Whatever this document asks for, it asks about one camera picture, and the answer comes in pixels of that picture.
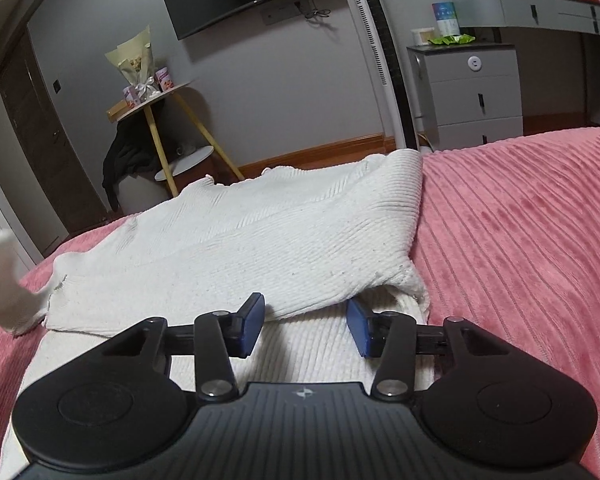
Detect grey vanity desk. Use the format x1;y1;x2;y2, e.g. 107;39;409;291
450;0;600;128

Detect white round pouf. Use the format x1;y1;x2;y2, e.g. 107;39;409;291
117;170;181;216

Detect cream wrapped flower bouquet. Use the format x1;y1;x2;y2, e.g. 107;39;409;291
104;25;160;106

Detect round side table yellow legs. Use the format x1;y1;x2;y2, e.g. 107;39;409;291
105;82;246;198

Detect green wrapper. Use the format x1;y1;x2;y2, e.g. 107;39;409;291
427;34;476;47

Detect pink ribbed blanket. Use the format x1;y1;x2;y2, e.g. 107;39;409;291
0;127;600;480

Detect blue and white box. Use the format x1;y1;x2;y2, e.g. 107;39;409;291
432;2;460;36

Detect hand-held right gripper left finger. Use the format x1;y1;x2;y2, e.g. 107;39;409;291
111;292;267;402

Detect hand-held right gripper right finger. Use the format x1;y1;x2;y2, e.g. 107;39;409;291
346;299;511;402

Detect grey wall socket panel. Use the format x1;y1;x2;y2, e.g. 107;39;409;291
262;2;303;26

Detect black clothing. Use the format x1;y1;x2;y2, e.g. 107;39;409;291
102;120;161;211

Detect dark brown door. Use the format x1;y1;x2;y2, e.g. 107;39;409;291
0;25;108;241

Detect white knit sweater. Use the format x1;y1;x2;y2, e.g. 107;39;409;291
0;151;436;480

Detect white tower fan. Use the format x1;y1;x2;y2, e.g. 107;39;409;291
339;0;423;153

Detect grey nightstand with drawers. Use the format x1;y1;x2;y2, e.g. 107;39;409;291
406;42;525;151

